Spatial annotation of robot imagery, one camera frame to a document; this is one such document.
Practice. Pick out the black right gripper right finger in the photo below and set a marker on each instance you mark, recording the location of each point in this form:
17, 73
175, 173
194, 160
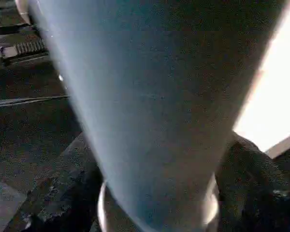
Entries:
261, 188

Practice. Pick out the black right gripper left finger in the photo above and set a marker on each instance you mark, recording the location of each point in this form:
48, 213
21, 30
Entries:
60, 193

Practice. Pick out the white plastic table top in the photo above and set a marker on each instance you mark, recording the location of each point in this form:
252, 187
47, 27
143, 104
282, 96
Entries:
275, 84

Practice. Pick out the white plastic table leg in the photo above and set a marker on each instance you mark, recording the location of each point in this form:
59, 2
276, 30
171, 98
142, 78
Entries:
147, 96

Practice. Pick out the black work mat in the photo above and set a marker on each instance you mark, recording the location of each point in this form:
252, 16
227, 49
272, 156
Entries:
26, 120

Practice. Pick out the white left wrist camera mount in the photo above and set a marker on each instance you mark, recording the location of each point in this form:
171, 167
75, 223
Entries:
23, 9

